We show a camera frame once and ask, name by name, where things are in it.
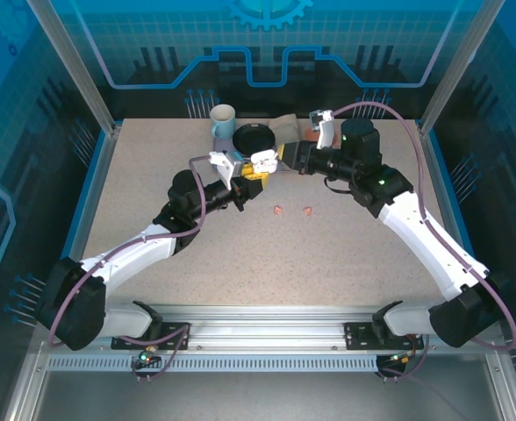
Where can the white earbud charging case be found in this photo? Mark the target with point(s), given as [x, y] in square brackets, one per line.
[262, 155]

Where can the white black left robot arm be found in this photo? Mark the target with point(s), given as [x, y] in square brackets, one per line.
[139, 245]

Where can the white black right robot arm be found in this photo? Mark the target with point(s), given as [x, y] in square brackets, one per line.
[429, 245]

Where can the beige folded cloth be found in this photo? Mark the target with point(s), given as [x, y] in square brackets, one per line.
[286, 127]

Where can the black round plate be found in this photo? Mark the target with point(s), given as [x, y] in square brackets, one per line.
[253, 138]

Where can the lavender place mat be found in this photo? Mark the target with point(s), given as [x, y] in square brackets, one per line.
[222, 144]

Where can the blue ceramic mug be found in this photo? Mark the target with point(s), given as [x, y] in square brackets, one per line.
[223, 127]

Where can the small LED circuit board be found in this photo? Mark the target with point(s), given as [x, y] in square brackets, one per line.
[400, 359]
[146, 357]

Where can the grey metal base tray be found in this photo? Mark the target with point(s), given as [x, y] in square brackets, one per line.
[258, 394]

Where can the aluminium side rail blue trim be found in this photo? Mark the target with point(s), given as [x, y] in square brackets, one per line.
[441, 184]
[96, 184]

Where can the aluminium frame post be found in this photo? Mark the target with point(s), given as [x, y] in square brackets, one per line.
[74, 66]
[460, 66]

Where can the aluminium frame beam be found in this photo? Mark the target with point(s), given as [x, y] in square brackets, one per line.
[267, 333]

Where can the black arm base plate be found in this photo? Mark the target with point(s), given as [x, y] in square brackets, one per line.
[122, 341]
[356, 335]

